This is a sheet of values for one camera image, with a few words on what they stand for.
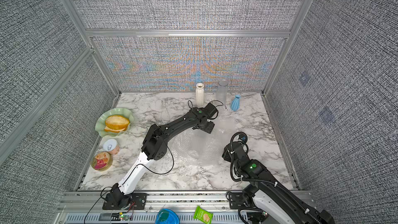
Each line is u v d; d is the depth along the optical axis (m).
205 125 0.84
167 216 0.62
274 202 0.50
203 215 0.69
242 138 0.72
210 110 0.78
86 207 0.73
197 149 0.86
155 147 0.60
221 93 1.02
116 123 0.93
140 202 0.73
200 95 1.03
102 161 0.83
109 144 0.86
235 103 1.03
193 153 0.84
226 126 0.97
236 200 0.73
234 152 0.60
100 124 0.96
